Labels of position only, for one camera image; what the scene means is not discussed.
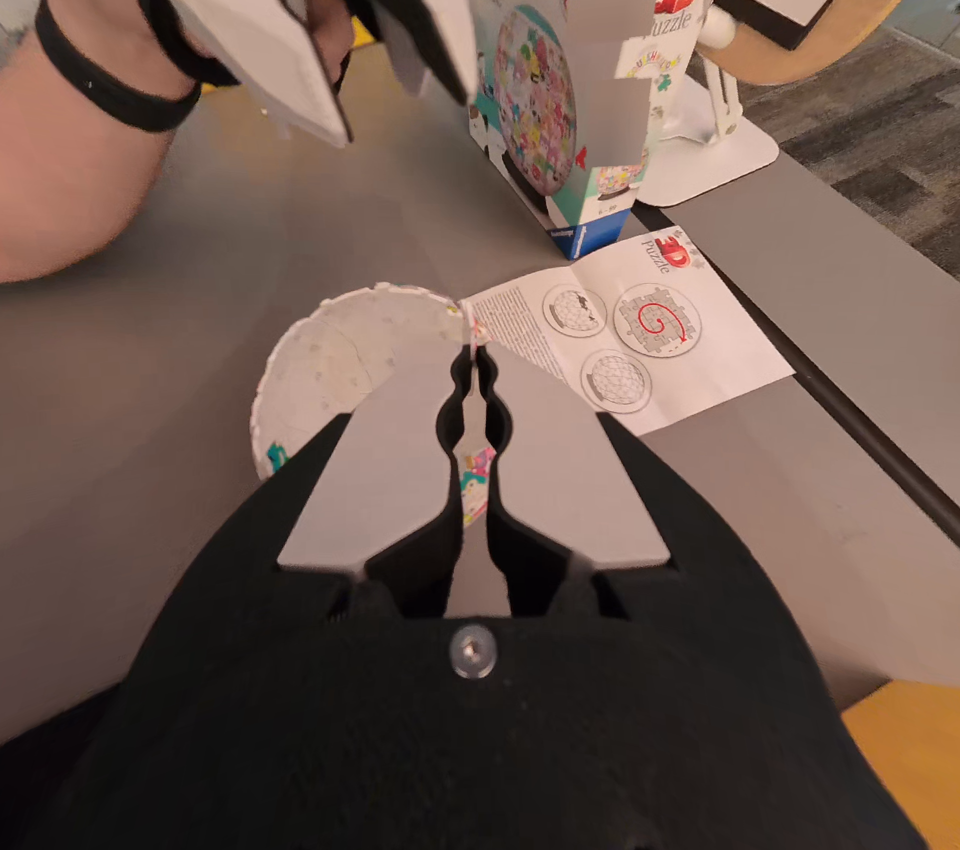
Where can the colourful puzzle ball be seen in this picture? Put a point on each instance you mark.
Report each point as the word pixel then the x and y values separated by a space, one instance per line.
pixel 337 347

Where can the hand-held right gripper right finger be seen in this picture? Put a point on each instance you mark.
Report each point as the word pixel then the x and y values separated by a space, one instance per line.
pixel 577 482

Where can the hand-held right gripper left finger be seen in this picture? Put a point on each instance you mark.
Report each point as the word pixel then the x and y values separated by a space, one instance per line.
pixel 375 475

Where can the printed puzzle box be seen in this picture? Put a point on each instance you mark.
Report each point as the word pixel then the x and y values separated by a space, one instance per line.
pixel 540 77

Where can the person's left hand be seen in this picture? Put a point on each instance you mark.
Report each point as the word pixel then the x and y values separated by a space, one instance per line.
pixel 97 2

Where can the white monitor stand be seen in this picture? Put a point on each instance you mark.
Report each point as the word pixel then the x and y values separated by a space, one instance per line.
pixel 705 159

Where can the yellow plastic bin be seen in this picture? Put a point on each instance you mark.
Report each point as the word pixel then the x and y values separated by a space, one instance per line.
pixel 915 767

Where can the white instruction sheet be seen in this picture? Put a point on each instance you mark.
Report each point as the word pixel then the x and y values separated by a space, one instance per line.
pixel 660 340

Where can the black wristband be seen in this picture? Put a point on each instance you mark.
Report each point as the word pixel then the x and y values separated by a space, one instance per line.
pixel 112 101

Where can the person's left forearm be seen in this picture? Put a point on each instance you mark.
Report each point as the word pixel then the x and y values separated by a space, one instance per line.
pixel 60 189

